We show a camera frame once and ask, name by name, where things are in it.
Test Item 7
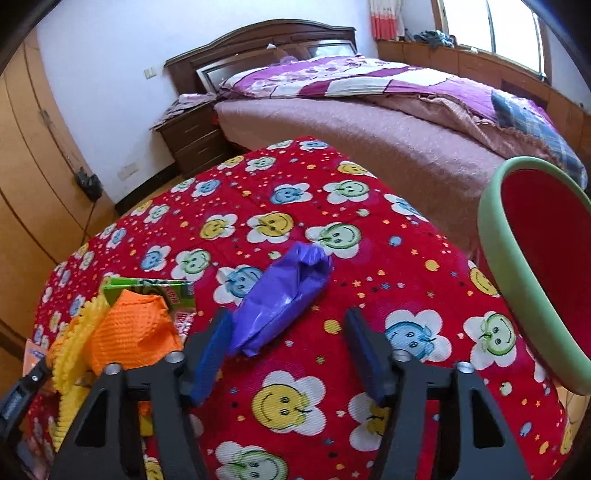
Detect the red white curtain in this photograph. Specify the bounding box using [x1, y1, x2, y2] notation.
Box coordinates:
[369, 0, 407, 41]

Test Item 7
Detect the blue plaid cloth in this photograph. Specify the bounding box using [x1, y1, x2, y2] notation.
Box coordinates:
[490, 90, 589, 190]

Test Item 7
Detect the dark wooden nightstand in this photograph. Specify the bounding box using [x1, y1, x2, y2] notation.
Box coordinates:
[148, 95, 234, 178]

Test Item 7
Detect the orange snack packet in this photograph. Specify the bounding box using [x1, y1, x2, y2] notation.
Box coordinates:
[23, 339, 49, 370]

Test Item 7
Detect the blue clothes pile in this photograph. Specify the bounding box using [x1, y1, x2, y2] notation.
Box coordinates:
[412, 30, 458, 49]

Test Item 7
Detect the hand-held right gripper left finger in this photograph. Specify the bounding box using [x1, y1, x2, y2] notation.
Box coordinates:
[48, 307, 234, 480]

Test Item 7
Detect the light wooden wardrobe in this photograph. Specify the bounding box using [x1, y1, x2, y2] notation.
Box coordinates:
[0, 41, 116, 352]

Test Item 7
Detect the purple plastic bag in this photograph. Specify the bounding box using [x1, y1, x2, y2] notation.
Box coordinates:
[229, 241, 333, 357]

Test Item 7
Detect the black power cable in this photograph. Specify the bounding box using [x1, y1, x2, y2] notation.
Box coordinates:
[82, 198, 96, 243]

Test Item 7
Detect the bed with pink sheet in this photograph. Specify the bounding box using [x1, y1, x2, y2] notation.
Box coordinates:
[215, 99, 509, 259]

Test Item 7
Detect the pink lace-edged quilt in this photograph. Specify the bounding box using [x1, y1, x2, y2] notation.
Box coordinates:
[383, 90, 568, 171]

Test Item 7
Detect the green printed packet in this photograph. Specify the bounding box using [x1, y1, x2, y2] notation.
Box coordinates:
[102, 276, 197, 347]

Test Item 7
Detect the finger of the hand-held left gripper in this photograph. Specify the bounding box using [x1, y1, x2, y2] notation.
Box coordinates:
[21, 357, 51, 393]

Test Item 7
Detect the yellow foam net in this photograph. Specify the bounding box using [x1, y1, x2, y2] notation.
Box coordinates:
[48, 295, 155, 453]

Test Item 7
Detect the window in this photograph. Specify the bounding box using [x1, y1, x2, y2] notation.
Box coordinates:
[431, 0, 552, 77]

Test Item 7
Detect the red smiley printed blanket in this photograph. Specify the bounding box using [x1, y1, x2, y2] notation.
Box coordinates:
[25, 136, 575, 480]

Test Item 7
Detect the dark wooden headboard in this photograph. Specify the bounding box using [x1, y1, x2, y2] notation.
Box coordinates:
[165, 19, 358, 100]

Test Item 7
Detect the orange foam net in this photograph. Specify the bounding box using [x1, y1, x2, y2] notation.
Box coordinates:
[90, 288, 185, 416]

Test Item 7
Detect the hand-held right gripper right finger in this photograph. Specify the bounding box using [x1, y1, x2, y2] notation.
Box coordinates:
[345, 307, 532, 480]

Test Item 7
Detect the pink cloth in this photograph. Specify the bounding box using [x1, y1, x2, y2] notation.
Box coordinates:
[166, 93, 218, 121]

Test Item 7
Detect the wooden window cabinet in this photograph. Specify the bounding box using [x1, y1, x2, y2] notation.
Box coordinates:
[376, 39, 591, 153]

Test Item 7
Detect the red bucket with green rim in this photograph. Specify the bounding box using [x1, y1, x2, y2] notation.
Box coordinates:
[477, 156, 591, 398]

